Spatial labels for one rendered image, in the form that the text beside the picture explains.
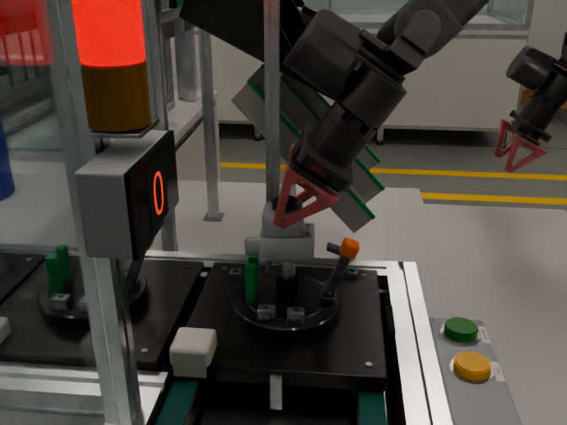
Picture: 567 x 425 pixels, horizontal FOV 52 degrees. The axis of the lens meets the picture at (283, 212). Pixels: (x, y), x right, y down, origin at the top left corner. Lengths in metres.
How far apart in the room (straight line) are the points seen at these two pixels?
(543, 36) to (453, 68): 4.99
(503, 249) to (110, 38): 0.94
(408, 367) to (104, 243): 0.38
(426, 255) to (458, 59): 3.65
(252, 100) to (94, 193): 0.48
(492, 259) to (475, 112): 3.70
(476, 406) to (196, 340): 0.31
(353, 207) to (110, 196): 0.53
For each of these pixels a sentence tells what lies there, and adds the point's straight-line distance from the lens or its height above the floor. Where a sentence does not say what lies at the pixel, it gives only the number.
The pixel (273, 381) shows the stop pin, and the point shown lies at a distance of 0.66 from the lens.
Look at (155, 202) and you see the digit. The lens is 0.50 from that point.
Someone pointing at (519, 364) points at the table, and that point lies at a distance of 0.91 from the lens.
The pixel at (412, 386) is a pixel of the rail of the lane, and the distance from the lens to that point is 0.67.
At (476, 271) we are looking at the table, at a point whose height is 0.86.
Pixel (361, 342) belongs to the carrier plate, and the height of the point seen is 0.97.
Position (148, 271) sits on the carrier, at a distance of 0.87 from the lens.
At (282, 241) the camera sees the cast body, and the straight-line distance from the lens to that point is 0.69.
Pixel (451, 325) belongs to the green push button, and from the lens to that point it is 0.76.
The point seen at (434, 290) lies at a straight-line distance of 1.05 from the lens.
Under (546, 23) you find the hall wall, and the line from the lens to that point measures 9.63.
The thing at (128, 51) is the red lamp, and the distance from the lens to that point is 0.46.
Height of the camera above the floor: 1.38
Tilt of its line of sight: 23 degrees down
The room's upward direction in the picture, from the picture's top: straight up
